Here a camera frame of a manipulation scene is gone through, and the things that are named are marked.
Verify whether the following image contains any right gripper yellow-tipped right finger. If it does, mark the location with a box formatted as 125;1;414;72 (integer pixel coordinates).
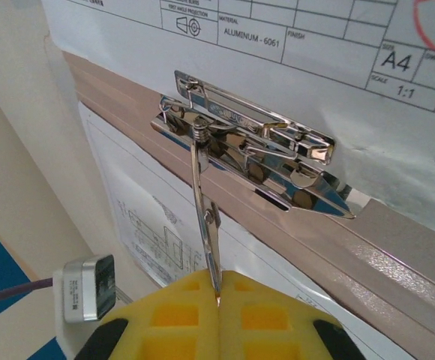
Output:
217;269;365;360

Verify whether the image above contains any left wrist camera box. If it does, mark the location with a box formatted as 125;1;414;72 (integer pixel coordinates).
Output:
52;253;116;324

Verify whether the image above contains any printed drawing sheet red stamp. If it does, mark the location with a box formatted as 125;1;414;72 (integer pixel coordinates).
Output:
40;0;435;233

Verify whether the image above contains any metal folder lever clip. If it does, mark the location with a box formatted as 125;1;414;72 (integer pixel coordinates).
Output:
149;69;358;301

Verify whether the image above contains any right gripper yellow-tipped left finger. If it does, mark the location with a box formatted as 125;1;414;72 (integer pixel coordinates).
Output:
73;269;221;360

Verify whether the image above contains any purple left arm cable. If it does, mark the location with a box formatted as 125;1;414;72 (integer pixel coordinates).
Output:
0;277;57;312

